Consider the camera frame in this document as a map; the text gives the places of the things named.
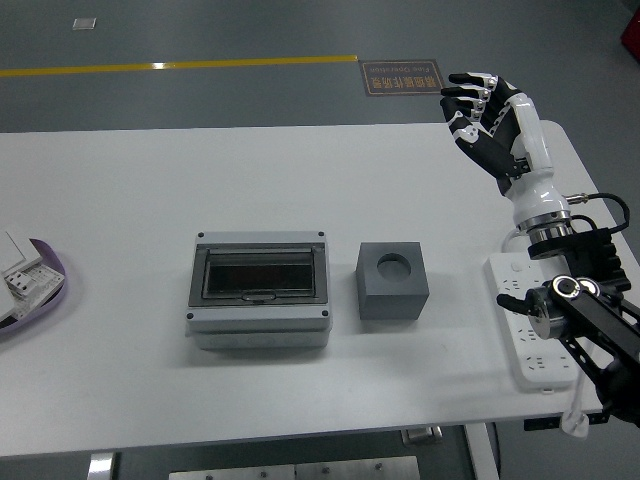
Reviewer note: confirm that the small grey floor plate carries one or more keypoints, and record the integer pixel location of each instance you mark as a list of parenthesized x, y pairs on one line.
[(84, 23)]

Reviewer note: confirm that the red crate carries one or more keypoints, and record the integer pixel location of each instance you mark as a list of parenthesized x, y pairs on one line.
[(631, 30)]

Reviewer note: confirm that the brown floor sign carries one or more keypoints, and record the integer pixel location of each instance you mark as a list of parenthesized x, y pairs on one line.
[(400, 77)]

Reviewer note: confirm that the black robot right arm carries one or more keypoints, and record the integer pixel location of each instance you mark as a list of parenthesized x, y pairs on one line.
[(590, 260)]

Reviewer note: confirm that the silver table leg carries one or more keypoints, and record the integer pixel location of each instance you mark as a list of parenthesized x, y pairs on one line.
[(101, 466)]

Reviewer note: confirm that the grey metal plate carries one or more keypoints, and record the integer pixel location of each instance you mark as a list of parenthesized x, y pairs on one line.
[(295, 471)]

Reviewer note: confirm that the purple tray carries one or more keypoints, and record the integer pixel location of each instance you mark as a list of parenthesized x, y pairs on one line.
[(56, 260)]

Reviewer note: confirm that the white switch panel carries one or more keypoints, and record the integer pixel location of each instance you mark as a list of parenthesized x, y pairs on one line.
[(10, 252)]

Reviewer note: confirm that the grey box with flap lid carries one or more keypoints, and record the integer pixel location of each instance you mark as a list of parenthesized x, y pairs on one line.
[(260, 325)]

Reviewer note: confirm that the white socket module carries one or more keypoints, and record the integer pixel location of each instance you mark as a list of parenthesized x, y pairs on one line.
[(35, 285)]

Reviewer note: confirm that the grey cube with round hole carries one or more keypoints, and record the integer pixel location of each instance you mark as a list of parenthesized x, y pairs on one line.
[(390, 300)]

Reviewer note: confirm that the white table leg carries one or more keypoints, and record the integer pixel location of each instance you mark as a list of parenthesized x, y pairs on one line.
[(482, 452)]

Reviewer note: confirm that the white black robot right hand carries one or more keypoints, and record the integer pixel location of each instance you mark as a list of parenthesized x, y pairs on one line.
[(530, 150)]

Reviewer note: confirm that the metal table bracket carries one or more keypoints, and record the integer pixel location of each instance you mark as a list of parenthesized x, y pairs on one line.
[(422, 435)]

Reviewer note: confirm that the yellow floor tape line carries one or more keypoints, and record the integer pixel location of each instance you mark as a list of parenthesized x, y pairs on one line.
[(175, 65)]

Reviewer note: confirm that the black under-table clip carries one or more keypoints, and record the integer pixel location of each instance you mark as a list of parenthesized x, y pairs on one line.
[(542, 425)]

